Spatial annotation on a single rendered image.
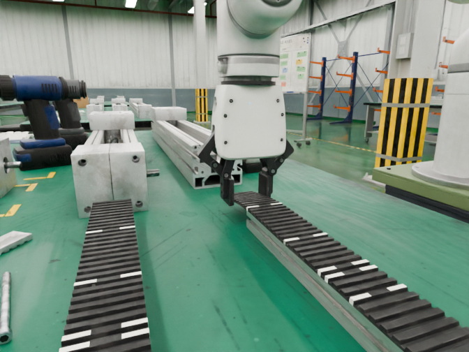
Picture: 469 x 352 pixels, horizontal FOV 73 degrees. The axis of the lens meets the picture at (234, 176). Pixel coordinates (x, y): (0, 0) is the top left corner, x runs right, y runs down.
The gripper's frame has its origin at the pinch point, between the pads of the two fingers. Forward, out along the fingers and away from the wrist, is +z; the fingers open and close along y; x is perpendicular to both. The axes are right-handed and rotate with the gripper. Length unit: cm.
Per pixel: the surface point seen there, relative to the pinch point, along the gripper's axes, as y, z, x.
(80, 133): -29, -1, 70
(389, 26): 718, -194, 719
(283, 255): -2.0, 2.8, -15.2
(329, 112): 727, 53, 980
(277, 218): -0.4, 0.5, -10.6
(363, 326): -1.4, 2.8, -26.6
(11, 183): -37.5, 2.9, 27.8
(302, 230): 0.6, 0.5, -14.6
